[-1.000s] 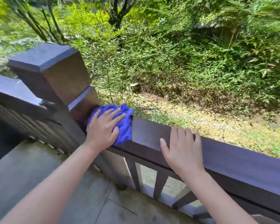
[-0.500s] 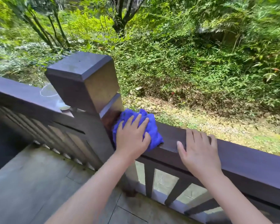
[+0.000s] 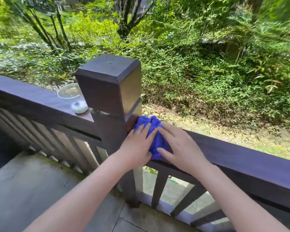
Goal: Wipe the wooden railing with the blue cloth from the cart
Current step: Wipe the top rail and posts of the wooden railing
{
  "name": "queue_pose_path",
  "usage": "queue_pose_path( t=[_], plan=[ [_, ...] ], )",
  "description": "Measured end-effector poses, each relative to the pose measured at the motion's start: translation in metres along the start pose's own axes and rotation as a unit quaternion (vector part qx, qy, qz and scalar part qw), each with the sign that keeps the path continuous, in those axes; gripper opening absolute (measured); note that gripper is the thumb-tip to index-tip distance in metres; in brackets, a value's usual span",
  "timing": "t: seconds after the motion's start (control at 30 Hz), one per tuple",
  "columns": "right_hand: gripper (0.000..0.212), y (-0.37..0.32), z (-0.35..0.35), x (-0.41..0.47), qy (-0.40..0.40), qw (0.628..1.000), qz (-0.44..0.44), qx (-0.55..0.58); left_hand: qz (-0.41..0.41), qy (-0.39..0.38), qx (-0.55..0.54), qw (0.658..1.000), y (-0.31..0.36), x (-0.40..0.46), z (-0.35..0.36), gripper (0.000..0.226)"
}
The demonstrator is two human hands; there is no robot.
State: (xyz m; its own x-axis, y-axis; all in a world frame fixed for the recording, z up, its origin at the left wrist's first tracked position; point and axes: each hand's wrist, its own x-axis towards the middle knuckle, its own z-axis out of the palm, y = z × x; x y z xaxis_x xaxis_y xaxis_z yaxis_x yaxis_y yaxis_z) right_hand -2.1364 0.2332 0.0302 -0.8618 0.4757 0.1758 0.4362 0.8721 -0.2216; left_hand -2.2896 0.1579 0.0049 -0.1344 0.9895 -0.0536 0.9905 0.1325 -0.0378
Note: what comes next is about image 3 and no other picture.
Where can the person's right hand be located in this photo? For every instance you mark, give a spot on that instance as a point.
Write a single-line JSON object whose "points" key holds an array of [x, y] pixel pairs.
{"points": [[186, 154]]}

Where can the person's left hand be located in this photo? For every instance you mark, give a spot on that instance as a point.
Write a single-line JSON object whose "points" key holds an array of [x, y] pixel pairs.
{"points": [[135, 152]]}

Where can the blue cleaning cloth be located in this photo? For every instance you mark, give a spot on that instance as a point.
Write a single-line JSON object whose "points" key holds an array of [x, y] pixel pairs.
{"points": [[145, 120]]}

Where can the dark wooden railing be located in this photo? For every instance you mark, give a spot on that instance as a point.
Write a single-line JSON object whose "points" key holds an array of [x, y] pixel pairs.
{"points": [[232, 154]]}

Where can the person's left forearm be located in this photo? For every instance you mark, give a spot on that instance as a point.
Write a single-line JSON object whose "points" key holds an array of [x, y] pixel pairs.
{"points": [[87, 202]]}

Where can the person's right forearm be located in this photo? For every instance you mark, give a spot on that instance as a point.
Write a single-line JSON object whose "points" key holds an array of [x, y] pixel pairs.
{"points": [[232, 202]]}

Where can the white round object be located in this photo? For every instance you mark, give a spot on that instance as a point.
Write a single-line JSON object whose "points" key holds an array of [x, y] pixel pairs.
{"points": [[79, 108]]}

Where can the green shrub thicket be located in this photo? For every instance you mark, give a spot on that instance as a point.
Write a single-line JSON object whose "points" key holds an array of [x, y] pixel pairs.
{"points": [[207, 70]]}

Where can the clear glass bowl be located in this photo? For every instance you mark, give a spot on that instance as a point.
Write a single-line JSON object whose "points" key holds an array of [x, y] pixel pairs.
{"points": [[68, 90]]}

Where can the forked dark tree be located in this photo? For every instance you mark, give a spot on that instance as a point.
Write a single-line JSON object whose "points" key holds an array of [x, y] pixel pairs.
{"points": [[123, 31]]}

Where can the dark wooden railing post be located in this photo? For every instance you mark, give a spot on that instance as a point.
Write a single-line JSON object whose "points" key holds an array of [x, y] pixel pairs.
{"points": [[101, 94]]}

